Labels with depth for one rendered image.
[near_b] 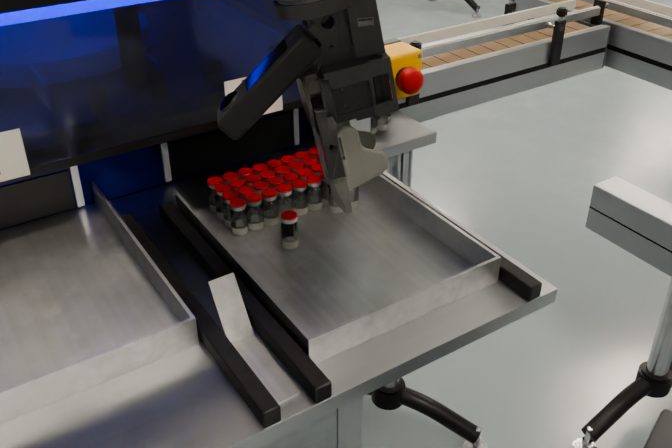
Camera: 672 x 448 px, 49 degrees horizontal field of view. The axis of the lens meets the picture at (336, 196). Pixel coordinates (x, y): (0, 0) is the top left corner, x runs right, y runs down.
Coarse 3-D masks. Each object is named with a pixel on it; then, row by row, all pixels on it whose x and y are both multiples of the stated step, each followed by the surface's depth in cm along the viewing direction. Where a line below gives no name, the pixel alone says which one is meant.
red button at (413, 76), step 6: (402, 72) 110; (408, 72) 109; (414, 72) 109; (420, 72) 110; (402, 78) 109; (408, 78) 109; (414, 78) 109; (420, 78) 110; (402, 84) 110; (408, 84) 109; (414, 84) 110; (420, 84) 111; (402, 90) 111; (408, 90) 110; (414, 90) 110
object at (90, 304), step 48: (96, 192) 99; (0, 240) 94; (48, 240) 94; (96, 240) 94; (0, 288) 86; (48, 288) 86; (96, 288) 86; (144, 288) 86; (0, 336) 79; (48, 336) 79; (96, 336) 79; (144, 336) 74; (192, 336) 77; (0, 384) 73; (48, 384) 70; (96, 384) 73
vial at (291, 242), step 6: (282, 222) 92; (288, 222) 91; (294, 222) 91; (282, 228) 91; (288, 228) 91; (294, 228) 91; (282, 234) 92; (288, 234) 91; (294, 234) 92; (282, 240) 92; (288, 240) 92; (294, 240) 92; (282, 246) 93; (288, 246) 92; (294, 246) 92
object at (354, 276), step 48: (384, 192) 102; (240, 240) 94; (336, 240) 94; (384, 240) 94; (432, 240) 94; (288, 288) 86; (336, 288) 86; (384, 288) 86; (432, 288) 81; (480, 288) 86; (336, 336) 76
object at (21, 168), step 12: (0, 132) 83; (12, 132) 84; (0, 144) 84; (12, 144) 84; (0, 156) 84; (12, 156) 85; (24, 156) 86; (0, 168) 85; (12, 168) 86; (24, 168) 86; (0, 180) 85
